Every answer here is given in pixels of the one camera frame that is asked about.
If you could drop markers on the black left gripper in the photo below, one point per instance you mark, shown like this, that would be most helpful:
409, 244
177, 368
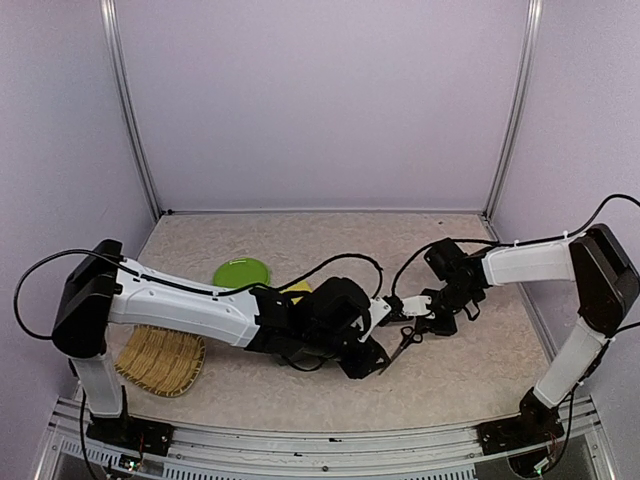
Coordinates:
360, 367

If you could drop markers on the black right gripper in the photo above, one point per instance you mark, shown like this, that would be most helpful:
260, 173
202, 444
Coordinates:
448, 329

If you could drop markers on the black handled scissors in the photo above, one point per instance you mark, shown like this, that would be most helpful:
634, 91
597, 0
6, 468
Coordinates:
410, 336

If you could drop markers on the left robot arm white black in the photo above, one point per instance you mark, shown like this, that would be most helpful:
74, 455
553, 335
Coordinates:
333, 322

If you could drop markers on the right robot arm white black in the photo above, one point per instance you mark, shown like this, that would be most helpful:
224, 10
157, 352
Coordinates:
523, 325

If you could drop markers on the yellow sponge block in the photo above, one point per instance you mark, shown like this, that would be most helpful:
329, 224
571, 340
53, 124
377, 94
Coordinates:
297, 291

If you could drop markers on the green plastic plate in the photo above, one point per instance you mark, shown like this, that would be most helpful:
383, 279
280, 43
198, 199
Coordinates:
240, 272

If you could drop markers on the woven bamboo tray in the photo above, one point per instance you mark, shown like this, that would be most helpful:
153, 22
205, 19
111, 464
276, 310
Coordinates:
163, 362

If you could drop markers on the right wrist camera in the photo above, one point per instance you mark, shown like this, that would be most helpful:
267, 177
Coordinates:
417, 306

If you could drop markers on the front aluminium rail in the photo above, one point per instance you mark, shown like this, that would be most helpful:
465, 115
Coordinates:
204, 452

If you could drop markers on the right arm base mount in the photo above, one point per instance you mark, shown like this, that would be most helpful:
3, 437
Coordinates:
535, 423

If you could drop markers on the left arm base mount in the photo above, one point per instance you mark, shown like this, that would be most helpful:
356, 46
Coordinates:
132, 433

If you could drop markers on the right aluminium frame post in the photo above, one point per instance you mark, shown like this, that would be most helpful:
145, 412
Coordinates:
525, 65

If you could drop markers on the aluminium frame post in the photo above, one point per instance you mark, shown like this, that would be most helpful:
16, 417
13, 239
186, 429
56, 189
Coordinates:
110, 24
525, 65

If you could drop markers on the left aluminium frame post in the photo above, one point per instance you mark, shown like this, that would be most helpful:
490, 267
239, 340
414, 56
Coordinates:
110, 24

